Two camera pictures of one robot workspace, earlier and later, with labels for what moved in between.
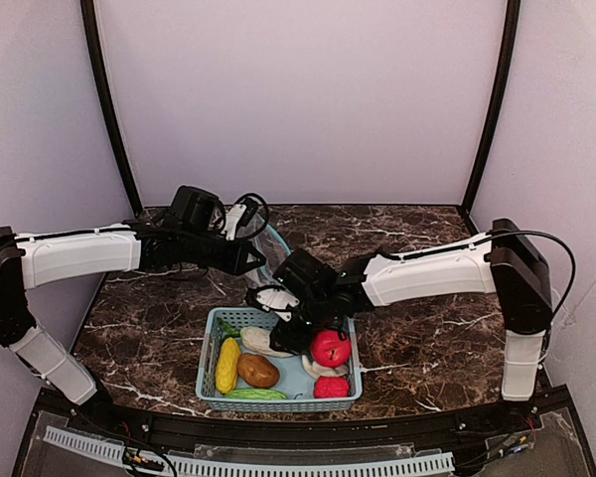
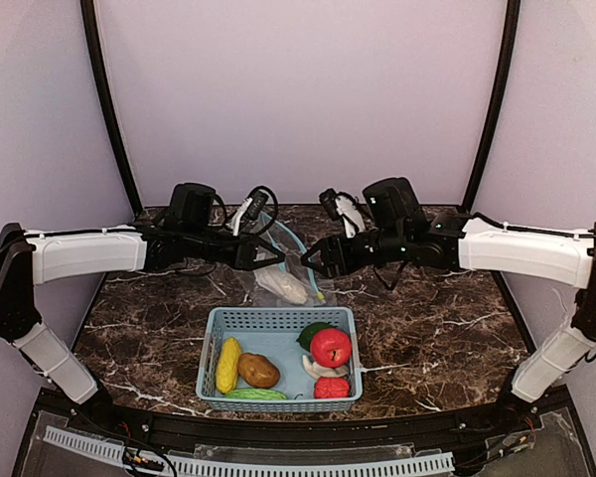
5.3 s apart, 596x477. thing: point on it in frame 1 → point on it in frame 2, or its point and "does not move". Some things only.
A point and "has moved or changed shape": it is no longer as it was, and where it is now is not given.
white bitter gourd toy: x=257 y=340 has moved or changed shape
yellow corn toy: x=226 y=369 does not move
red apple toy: x=329 y=349 does not move
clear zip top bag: x=273 y=247 has moved or changed shape
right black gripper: x=288 y=333 → x=340 y=254
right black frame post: x=494 y=115 does not move
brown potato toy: x=257 y=371 does not move
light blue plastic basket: x=298 y=386 does not move
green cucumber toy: x=257 y=395 does not move
